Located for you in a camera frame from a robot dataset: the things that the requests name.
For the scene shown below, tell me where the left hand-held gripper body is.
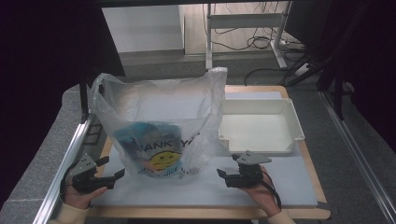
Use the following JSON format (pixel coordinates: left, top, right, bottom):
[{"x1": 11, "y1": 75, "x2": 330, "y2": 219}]
[{"x1": 66, "y1": 152, "x2": 116, "y2": 194}]

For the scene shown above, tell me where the clear printed plastic bag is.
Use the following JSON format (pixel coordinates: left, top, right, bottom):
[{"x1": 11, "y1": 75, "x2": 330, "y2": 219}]
[{"x1": 87, "y1": 65, "x2": 229, "y2": 182}]

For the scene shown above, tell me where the person's right hand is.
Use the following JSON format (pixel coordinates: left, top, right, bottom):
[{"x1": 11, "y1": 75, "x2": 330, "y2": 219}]
[{"x1": 241, "y1": 165, "x2": 283, "y2": 217}]

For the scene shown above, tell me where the person's left hand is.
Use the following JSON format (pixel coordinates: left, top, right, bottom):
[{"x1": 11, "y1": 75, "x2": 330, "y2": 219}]
[{"x1": 64, "y1": 182, "x2": 108, "y2": 210}]

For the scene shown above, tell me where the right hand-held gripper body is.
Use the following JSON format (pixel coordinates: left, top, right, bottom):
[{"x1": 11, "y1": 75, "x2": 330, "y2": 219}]
[{"x1": 224, "y1": 150, "x2": 273, "y2": 189}]

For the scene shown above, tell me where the blue snack pouch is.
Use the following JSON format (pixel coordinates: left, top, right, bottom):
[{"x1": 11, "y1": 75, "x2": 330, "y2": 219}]
[{"x1": 111, "y1": 120, "x2": 185, "y2": 179}]

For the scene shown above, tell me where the hand-held gripper black cable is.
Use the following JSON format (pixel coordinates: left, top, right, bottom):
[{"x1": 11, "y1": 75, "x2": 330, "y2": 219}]
[
  {"x1": 59, "y1": 166, "x2": 76, "y2": 203},
  {"x1": 261, "y1": 170, "x2": 283, "y2": 211}
]

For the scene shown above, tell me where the right hand-held gripper black cable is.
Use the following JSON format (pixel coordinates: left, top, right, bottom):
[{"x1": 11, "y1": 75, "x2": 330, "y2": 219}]
[{"x1": 261, "y1": 170, "x2": 283, "y2": 211}]

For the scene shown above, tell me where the white metal desk frame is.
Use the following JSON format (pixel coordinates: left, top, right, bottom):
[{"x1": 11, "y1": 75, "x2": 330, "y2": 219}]
[{"x1": 204, "y1": 0, "x2": 293, "y2": 71}]

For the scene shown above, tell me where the white plastic tray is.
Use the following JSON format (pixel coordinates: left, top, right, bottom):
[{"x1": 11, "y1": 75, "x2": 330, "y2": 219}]
[{"x1": 218, "y1": 97, "x2": 306, "y2": 156}]

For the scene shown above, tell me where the black metal stand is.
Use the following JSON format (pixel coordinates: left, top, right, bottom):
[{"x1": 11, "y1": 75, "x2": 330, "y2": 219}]
[
  {"x1": 284, "y1": 46, "x2": 354, "y2": 121},
  {"x1": 78, "y1": 70, "x2": 96, "y2": 124}
]

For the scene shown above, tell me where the pale blue table mat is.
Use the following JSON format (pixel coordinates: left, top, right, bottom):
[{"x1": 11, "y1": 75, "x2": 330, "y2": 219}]
[{"x1": 90, "y1": 91, "x2": 319, "y2": 208}]

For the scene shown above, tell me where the bundle of black floor cables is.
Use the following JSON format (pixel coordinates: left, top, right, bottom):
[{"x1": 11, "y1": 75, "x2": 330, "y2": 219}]
[{"x1": 211, "y1": 1, "x2": 304, "y2": 52}]

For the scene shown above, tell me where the left hand-held gripper black cable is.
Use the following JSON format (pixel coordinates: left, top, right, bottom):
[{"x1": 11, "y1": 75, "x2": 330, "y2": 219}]
[{"x1": 59, "y1": 166, "x2": 76, "y2": 203}]

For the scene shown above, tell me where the white power strip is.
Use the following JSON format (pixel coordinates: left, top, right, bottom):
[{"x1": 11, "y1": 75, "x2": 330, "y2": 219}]
[{"x1": 293, "y1": 62, "x2": 312, "y2": 77}]

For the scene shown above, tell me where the black floor grate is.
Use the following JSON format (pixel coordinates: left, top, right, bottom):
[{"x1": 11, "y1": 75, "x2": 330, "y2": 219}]
[{"x1": 83, "y1": 123, "x2": 104, "y2": 146}]

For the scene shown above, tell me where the white panel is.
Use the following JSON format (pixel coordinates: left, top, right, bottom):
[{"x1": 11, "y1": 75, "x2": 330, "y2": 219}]
[{"x1": 102, "y1": 4, "x2": 185, "y2": 54}]

